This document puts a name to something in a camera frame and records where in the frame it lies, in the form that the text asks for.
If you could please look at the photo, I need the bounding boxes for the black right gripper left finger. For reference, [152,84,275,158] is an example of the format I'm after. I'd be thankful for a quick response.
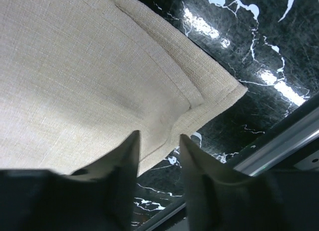
[71,130,142,231]

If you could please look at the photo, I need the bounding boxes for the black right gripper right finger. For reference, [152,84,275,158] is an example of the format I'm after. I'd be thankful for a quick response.
[179,134,252,231]

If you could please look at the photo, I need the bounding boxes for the beige cloth napkin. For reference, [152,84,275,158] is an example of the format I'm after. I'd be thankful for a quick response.
[0,0,247,174]

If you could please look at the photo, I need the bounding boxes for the aluminium front frame rail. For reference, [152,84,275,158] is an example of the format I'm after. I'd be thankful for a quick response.
[139,109,319,231]

